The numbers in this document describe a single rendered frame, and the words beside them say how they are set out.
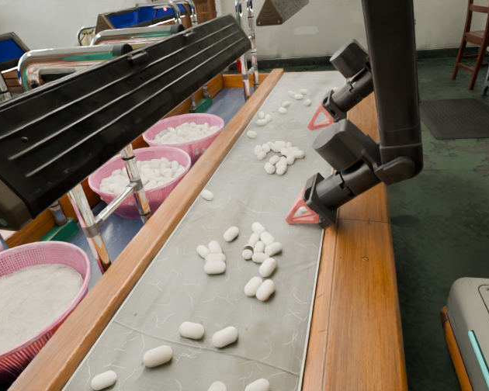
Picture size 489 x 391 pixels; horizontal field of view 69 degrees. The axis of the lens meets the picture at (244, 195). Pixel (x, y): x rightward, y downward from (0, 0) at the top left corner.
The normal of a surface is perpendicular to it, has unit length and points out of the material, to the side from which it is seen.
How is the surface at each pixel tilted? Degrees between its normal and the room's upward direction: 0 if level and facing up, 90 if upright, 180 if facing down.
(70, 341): 0
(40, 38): 90
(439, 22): 90
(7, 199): 58
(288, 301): 0
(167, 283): 0
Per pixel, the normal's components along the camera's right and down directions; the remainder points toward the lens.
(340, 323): -0.10, -0.84
